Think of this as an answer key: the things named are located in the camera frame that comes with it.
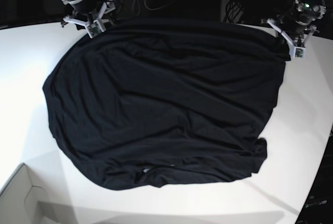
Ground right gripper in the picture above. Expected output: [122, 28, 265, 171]
[63, 0, 117, 28]

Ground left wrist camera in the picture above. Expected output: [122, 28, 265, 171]
[293, 47, 306, 58]

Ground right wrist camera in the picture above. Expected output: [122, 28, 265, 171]
[85, 22, 106, 38]

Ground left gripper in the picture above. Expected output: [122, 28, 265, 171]
[266, 18, 318, 48]

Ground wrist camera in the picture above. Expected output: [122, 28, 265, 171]
[293, 47, 306, 58]
[85, 22, 106, 38]

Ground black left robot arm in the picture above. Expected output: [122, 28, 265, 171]
[266, 0, 326, 48]

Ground white cardboard box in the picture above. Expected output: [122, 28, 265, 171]
[1, 164, 48, 224]

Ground black t-shirt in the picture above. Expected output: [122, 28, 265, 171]
[43, 18, 290, 190]

